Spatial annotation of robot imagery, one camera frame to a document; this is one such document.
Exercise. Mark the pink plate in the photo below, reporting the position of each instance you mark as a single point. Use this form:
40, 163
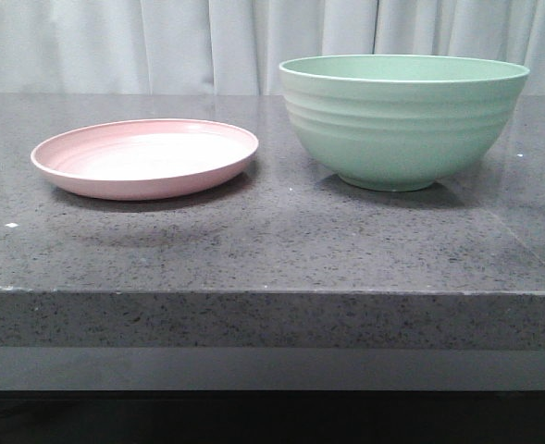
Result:
147, 159

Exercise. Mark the green bowl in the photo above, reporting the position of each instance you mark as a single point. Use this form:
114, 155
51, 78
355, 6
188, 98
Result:
399, 122

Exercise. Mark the white curtain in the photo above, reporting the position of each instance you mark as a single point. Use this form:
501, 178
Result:
235, 47

